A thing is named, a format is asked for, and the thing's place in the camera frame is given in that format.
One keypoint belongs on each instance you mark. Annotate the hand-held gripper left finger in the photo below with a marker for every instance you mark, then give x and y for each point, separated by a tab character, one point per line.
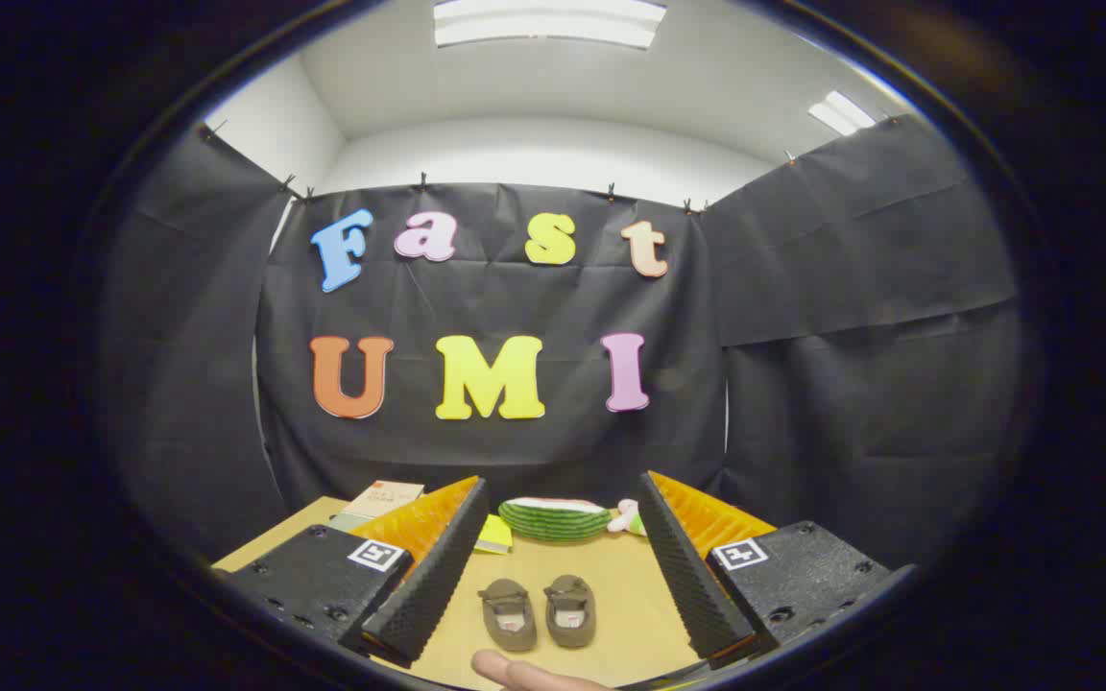
433	576

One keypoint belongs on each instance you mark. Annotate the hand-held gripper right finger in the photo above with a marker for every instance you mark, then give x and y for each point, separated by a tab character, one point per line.
692	576

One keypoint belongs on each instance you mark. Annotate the brown felt shoe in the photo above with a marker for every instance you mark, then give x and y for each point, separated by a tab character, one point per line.
509	614
570	609

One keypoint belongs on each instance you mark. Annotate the yellow book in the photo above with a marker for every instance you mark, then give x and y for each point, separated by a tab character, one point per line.
493	535

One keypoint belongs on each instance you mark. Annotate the pink and green plush toy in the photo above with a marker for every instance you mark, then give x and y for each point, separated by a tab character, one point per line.
626	518

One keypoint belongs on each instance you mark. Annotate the beige book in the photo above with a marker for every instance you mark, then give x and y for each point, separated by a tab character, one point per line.
383	498

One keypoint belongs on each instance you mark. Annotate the watermelon slice plush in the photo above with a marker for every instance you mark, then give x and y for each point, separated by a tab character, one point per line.
553	520

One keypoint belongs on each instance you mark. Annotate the small ceiling light panel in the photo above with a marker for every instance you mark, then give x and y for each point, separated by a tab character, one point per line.
841	112

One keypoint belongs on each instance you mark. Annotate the long ceiling light panel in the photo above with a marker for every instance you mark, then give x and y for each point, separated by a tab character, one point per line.
548	21

